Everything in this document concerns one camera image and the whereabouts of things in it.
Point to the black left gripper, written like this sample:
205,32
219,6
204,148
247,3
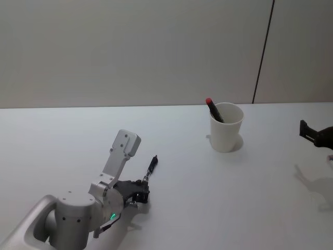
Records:
127,188

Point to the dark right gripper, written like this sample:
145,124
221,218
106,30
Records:
325,139

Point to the thin black pen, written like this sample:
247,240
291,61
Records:
151,167

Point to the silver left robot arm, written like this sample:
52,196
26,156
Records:
72,211

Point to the white paper cup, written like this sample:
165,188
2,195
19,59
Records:
225,135

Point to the black pen with red cap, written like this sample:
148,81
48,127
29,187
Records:
214,109

